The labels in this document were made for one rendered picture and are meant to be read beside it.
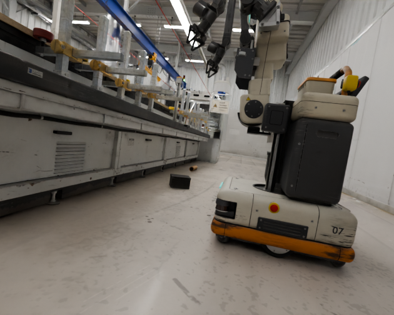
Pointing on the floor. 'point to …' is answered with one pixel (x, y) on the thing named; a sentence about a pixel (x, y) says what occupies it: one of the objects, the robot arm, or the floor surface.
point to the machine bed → (64, 145)
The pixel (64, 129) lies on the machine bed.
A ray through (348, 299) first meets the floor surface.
